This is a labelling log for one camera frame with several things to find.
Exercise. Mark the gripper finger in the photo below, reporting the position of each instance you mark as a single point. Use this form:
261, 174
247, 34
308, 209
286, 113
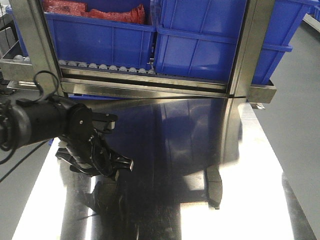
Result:
122, 162
63, 154

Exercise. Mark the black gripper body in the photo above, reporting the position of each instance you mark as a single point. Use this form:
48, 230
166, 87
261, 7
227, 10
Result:
91, 154

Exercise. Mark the large blue crate left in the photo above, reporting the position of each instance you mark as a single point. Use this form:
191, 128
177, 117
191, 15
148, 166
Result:
99, 41

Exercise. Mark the red bagged parts in crate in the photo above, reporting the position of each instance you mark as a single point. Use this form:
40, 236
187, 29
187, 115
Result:
136, 15

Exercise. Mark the steel roller rack frame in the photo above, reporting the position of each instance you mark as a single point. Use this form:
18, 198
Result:
89, 81

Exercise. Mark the large blue crate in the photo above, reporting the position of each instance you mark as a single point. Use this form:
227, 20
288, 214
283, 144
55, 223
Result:
195, 55
224, 17
99, 41

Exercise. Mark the large blue crate lower right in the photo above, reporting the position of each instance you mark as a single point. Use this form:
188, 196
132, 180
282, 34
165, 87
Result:
195, 55

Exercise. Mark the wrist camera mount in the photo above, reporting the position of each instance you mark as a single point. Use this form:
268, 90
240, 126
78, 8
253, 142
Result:
104, 122

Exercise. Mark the left steel rack post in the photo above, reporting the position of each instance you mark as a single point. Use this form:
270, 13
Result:
33, 27

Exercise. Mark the brake pad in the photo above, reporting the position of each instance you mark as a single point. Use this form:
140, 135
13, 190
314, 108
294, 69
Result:
106, 198
214, 186

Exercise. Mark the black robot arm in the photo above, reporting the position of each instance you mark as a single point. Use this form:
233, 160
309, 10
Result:
80, 131

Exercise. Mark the large blue crate upper right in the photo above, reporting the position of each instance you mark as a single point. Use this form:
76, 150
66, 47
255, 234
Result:
224, 17

